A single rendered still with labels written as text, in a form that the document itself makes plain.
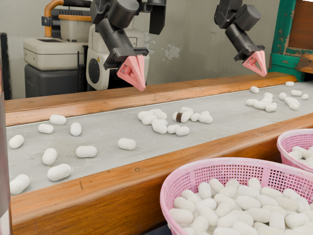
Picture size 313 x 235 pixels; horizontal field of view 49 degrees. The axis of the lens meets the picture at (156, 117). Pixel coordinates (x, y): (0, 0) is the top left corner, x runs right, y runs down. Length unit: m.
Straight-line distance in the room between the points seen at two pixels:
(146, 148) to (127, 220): 0.19
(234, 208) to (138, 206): 0.13
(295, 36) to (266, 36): 1.23
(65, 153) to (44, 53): 1.01
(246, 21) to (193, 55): 2.21
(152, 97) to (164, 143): 0.29
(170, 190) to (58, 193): 0.15
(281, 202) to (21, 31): 2.44
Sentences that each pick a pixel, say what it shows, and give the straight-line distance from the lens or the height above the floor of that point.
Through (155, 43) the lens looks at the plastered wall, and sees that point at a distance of 3.28.
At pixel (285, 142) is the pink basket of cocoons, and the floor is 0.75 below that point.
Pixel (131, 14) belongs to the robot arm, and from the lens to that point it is 0.82.
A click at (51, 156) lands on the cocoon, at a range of 0.56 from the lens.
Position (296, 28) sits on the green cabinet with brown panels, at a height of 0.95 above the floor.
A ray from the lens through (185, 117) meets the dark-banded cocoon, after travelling 0.79.
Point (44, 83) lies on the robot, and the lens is 1.61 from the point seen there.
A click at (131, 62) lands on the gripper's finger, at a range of 0.79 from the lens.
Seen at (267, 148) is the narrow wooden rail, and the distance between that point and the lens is 0.70.
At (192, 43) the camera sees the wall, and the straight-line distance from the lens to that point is 3.37.
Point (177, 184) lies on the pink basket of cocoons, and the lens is 0.50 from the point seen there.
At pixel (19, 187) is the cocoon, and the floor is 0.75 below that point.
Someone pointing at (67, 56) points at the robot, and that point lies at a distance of 1.62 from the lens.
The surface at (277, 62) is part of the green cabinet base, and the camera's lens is 1.60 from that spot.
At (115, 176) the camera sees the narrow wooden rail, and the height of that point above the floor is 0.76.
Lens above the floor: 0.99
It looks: 18 degrees down
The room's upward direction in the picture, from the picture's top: 4 degrees clockwise
